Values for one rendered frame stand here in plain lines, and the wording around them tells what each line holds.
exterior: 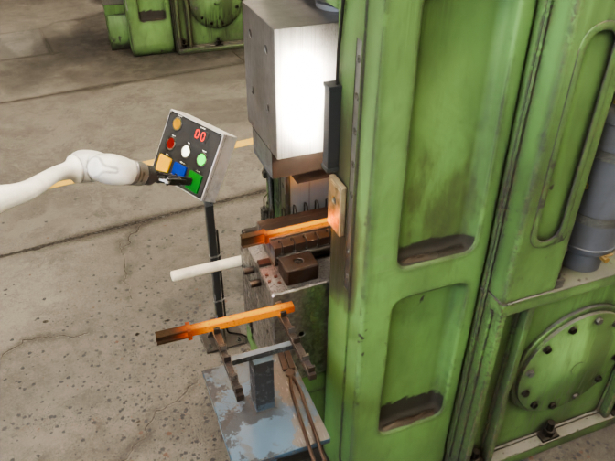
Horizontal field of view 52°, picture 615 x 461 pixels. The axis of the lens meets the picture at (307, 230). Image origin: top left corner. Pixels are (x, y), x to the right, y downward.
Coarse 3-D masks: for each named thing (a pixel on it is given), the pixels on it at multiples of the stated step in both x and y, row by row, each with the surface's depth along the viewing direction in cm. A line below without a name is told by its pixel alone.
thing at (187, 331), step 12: (252, 312) 194; (264, 312) 194; (276, 312) 195; (288, 312) 196; (192, 324) 189; (204, 324) 189; (216, 324) 189; (228, 324) 190; (240, 324) 192; (156, 336) 184; (168, 336) 185; (180, 336) 188
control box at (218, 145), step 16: (176, 112) 260; (192, 128) 254; (208, 128) 248; (160, 144) 265; (176, 144) 259; (192, 144) 253; (208, 144) 248; (224, 144) 246; (176, 160) 258; (192, 160) 253; (208, 160) 247; (224, 160) 249; (208, 176) 247; (192, 192) 252; (208, 192) 250
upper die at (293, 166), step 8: (256, 136) 209; (256, 144) 211; (264, 144) 202; (256, 152) 213; (264, 152) 204; (320, 152) 203; (264, 160) 206; (272, 160) 198; (280, 160) 199; (288, 160) 200; (296, 160) 202; (304, 160) 203; (312, 160) 204; (320, 160) 205; (272, 168) 200; (280, 168) 201; (288, 168) 202; (296, 168) 203; (304, 168) 204; (312, 168) 206; (320, 168) 207; (272, 176) 201; (280, 176) 202
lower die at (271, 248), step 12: (288, 216) 237; (300, 216) 237; (312, 216) 235; (324, 216) 235; (264, 228) 229; (276, 228) 229; (312, 228) 227; (324, 228) 228; (276, 240) 222; (288, 240) 222; (300, 240) 222; (312, 240) 222; (324, 240) 224; (276, 252) 219; (288, 252) 222; (276, 264) 222
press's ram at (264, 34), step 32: (256, 0) 192; (288, 0) 193; (256, 32) 185; (288, 32) 172; (320, 32) 175; (256, 64) 192; (288, 64) 177; (320, 64) 181; (256, 96) 199; (288, 96) 182; (320, 96) 186; (256, 128) 207; (288, 128) 188; (320, 128) 192
